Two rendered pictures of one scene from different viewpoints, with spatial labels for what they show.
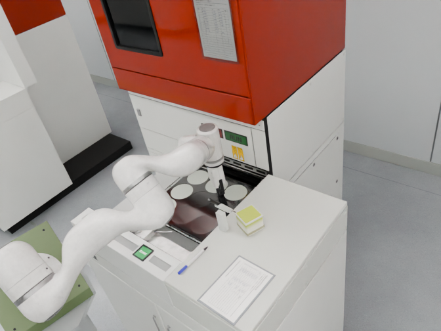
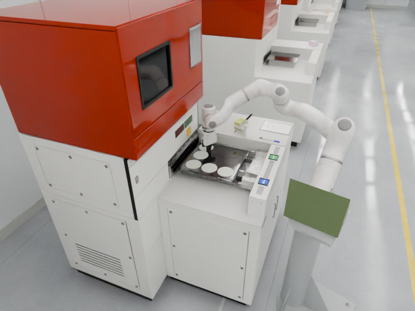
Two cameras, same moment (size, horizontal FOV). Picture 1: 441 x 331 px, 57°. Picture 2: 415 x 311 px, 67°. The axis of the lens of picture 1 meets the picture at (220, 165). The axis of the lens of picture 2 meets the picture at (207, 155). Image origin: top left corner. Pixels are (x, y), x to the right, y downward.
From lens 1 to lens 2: 2.61 m
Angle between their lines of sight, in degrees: 86
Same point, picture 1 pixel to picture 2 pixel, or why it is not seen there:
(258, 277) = (268, 123)
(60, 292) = not seen: hidden behind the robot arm
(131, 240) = (267, 164)
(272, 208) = (225, 125)
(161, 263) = (275, 150)
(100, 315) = not seen: outside the picture
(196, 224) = (236, 155)
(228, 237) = (249, 134)
